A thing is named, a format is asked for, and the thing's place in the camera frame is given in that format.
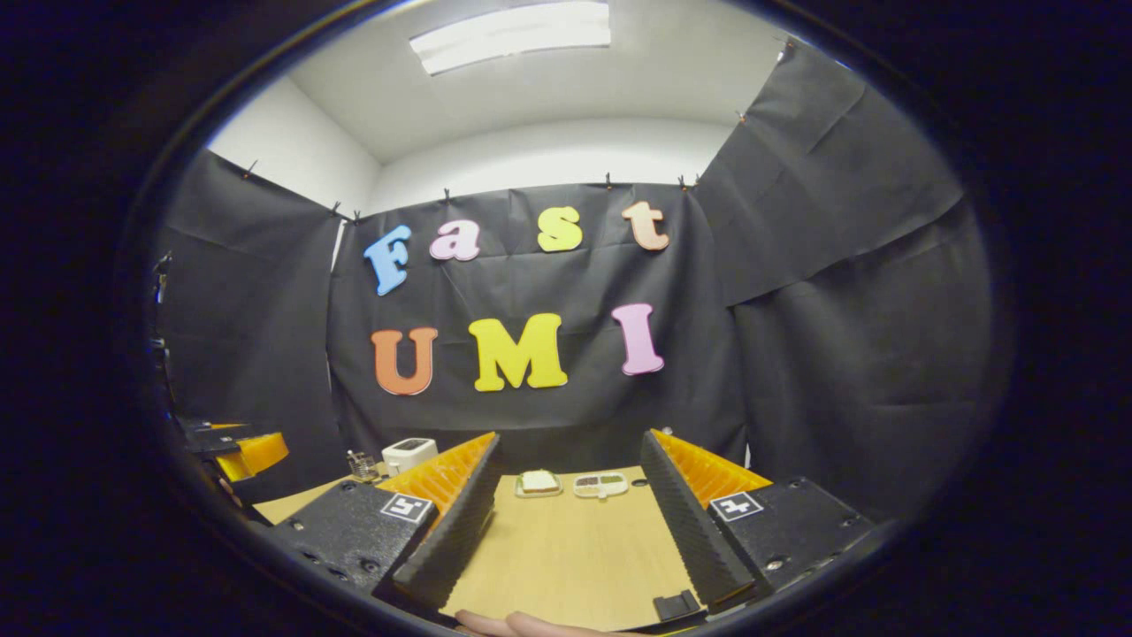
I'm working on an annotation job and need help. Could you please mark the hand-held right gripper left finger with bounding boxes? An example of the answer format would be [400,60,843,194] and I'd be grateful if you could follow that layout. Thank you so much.
[265,431,503,611]

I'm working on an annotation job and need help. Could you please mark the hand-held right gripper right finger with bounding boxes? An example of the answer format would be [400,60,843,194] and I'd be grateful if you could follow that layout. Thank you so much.
[639,428,876,611]

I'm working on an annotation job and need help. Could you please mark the white toaster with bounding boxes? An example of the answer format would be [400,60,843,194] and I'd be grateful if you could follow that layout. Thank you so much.
[382,437,440,477]

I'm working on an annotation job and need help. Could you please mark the white divided dish of beans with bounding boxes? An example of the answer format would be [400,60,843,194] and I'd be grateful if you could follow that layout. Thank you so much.
[572,472,630,500]

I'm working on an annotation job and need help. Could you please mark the black backdrop cloth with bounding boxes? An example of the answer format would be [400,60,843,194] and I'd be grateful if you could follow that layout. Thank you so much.
[150,40,996,523]

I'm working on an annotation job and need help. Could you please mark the large ceiling light panel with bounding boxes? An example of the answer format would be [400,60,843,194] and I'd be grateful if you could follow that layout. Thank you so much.
[409,0,613,76]

